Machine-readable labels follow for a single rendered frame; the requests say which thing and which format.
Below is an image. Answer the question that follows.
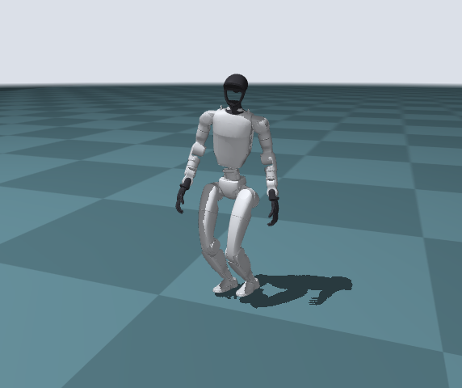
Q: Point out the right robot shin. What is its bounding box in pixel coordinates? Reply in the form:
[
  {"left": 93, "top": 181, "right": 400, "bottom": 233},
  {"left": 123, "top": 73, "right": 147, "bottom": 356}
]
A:
[{"left": 201, "top": 247, "right": 233, "bottom": 281}]

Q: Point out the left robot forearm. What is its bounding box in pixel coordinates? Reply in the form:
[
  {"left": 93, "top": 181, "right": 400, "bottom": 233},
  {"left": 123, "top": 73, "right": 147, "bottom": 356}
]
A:
[{"left": 264, "top": 152, "right": 279, "bottom": 197}]

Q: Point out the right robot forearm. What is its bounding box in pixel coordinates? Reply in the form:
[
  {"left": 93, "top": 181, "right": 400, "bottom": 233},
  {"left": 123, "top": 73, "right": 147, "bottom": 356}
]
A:
[{"left": 182, "top": 143, "right": 200, "bottom": 186}]

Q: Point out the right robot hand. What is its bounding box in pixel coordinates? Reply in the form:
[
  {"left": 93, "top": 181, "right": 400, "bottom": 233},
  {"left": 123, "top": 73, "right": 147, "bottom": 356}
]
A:
[{"left": 175, "top": 178, "right": 191, "bottom": 214}]

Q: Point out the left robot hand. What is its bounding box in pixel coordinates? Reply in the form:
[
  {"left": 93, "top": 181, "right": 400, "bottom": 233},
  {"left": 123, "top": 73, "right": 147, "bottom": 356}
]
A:
[{"left": 268, "top": 189, "right": 279, "bottom": 226}]

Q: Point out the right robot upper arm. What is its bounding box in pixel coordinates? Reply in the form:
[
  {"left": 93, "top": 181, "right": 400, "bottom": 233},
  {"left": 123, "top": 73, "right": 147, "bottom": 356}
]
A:
[{"left": 192, "top": 110, "right": 216, "bottom": 157}]

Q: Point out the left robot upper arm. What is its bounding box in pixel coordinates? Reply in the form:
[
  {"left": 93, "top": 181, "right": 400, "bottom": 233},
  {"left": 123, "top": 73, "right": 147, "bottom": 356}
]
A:
[{"left": 251, "top": 115, "right": 273, "bottom": 165}]

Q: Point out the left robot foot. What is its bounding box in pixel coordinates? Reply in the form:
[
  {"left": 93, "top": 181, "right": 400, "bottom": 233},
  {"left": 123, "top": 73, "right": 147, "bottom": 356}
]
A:
[{"left": 236, "top": 278, "right": 260, "bottom": 297}]

